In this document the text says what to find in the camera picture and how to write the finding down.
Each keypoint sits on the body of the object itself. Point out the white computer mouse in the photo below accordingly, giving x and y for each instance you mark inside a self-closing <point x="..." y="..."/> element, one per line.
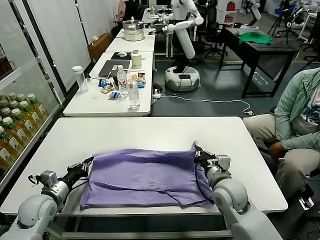
<point x="122" y="54"/>

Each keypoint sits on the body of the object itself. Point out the white desk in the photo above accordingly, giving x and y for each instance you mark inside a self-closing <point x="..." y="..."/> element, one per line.
<point x="135" y="46"/>
<point x="82" y="107"/>

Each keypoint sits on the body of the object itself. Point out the white humanoid robot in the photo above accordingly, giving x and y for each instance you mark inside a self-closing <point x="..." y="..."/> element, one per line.
<point x="185" y="42"/>

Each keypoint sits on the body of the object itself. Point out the blue white snack packet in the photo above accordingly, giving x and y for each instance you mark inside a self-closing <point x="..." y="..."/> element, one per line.
<point x="141" y="83"/>

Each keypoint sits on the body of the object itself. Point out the steel steamer pot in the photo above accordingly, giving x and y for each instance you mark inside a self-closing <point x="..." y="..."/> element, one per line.
<point x="133" y="35"/>

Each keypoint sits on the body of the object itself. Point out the orange snack packet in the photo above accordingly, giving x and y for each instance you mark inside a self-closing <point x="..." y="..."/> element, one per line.
<point x="134" y="76"/>

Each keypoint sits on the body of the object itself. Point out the dark grey laptop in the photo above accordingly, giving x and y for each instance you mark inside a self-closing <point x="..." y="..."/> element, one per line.
<point x="110" y="68"/>

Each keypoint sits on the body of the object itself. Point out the black mouse pad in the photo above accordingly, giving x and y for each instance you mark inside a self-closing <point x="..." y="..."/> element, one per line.
<point x="113" y="55"/>

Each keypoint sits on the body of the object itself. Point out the black tripod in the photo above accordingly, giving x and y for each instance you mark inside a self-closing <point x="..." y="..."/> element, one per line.
<point x="276" y="22"/>

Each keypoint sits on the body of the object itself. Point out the white shelf red items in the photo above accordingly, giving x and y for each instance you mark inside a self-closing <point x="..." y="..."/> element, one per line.
<point x="230" y="17"/>

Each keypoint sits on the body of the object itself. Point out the blue candy wrapper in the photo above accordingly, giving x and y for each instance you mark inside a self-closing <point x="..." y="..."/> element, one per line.
<point x="103" y="83"/>

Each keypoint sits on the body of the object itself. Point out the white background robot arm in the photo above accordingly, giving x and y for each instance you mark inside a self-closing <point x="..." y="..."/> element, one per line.
<point x="256" y="12"/>

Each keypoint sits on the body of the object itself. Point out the clear nut snack packet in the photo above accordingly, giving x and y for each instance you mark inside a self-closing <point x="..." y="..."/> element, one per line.
<point x="107" y="90"/>

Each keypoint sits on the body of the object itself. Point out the seated person left hand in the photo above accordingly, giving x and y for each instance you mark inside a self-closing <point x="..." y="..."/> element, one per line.
<point x="277" y="150"/>

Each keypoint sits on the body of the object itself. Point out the glass door display fridge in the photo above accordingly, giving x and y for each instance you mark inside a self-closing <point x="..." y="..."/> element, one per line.
<point x="25" y="62"/>

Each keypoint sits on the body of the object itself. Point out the yellow tea bottle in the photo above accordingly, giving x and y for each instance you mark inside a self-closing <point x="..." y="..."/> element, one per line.
<point x="21" y="97"/>
<point x="5" y="142"/>
<point x="14" y="104"/>
<point x="37" y="110"/>
<point x="12" y="96"/>
<point x="5" y="112"/>
<point x="3" y="103"/>
<point x="22" y="125"/>
<point x="2" y="96"/>
<point x="30" y="117"/>
<point x="13" y="135"/>

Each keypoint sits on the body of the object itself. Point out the black swivel chair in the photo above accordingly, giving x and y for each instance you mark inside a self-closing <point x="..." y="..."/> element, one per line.
<point x="308" y="190"/>

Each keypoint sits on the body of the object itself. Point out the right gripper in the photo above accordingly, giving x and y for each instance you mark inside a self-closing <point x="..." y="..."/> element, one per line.
<point x="207" y="158"/>

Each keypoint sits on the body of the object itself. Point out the green cloth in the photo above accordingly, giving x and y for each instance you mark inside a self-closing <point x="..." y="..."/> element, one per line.
<point x="255" y="38"/>

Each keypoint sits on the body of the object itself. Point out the large clear water bottle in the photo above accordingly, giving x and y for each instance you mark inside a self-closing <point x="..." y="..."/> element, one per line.
<point x="134" y="95"/>

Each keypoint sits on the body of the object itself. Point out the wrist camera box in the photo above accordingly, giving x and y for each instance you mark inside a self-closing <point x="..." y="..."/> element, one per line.
<point x="48" y="178"/>
<point x="223" y="162"/>

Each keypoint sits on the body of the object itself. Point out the cardboard box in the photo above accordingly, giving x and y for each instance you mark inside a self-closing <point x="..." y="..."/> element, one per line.
<point x="100" y="50"/>

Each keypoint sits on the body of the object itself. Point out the red black snack packet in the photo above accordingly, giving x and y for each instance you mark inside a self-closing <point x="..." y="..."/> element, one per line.
<point x="141" y="75"/>

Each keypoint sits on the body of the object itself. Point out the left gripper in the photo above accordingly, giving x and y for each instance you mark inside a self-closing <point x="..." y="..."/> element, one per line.
<point x="74" y="173"/>

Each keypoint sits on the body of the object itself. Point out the person in pink top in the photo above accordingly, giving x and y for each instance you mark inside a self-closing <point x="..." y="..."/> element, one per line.
<point x="122" y="10"/>

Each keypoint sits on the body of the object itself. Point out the blue striped snack packet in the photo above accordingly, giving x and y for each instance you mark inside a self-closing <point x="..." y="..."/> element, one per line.
<point x="114" y="95"/>

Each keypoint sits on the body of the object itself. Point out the water bottle red label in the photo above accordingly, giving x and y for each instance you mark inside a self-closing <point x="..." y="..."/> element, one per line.
<point x="122" y="85"/>

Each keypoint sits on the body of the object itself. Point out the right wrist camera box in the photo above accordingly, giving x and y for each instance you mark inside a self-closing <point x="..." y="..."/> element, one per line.
<point x="223" y="162"/>

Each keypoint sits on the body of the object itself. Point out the green bottle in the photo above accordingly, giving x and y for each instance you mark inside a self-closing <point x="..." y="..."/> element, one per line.
<point x="152" y="10"/>

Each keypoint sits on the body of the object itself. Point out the cream canister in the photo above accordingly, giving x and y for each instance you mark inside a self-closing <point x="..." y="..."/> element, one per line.
<point x="136" y="60"/>

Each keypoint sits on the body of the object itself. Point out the white power strip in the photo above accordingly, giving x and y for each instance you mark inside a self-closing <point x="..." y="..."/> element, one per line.
<point x="157" y="94"/>

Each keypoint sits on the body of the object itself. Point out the clear jar white lid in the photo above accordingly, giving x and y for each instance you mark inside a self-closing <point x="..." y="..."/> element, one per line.
<point x="81" y="80"/>

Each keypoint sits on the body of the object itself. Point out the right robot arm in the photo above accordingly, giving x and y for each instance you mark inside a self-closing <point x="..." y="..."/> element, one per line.
<point x="232" y="197"/>

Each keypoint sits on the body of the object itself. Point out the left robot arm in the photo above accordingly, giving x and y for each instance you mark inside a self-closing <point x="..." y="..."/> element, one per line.
<point x="37" y="210"/>

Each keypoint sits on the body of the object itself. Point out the purple t-shirt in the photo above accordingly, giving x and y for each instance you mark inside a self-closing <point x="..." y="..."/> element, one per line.
<point x="145" y="175"/>

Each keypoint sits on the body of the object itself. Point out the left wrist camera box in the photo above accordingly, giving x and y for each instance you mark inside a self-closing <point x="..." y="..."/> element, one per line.
<point x="48" y="178"/>

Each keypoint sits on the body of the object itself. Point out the black office chair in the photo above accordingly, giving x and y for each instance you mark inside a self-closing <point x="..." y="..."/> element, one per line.
<point x="212" y="32"/>

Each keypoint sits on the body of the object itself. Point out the black table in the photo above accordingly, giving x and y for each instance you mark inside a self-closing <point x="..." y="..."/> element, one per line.
<point x="270" y="50"/>

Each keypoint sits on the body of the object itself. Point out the small white remote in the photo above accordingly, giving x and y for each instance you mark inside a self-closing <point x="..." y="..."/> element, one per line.
<point x="115" y="67"/>

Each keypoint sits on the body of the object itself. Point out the seated person green jacket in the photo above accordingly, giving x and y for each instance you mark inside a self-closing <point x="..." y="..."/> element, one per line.
<point x="297" y="105"/>

